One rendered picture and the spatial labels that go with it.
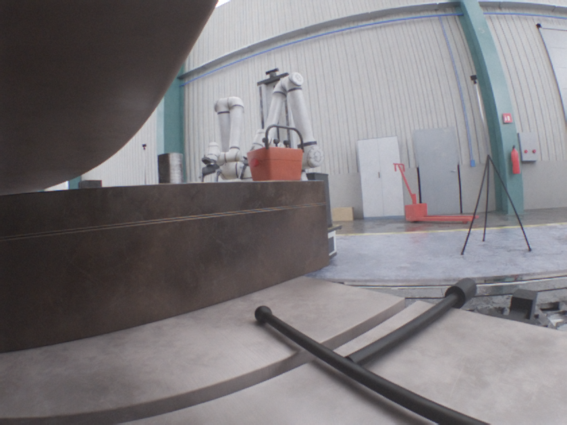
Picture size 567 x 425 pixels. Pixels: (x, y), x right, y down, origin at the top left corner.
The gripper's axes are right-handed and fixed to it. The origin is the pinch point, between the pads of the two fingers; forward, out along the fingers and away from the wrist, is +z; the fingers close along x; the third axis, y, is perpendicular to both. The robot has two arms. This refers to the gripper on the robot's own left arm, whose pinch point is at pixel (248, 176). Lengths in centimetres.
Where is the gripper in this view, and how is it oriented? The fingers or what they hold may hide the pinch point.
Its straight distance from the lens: 177.0
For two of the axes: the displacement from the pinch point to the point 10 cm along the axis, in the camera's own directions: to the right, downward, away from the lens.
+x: 7.7, 0.8, -6.3
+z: -2.7, 9.4, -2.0
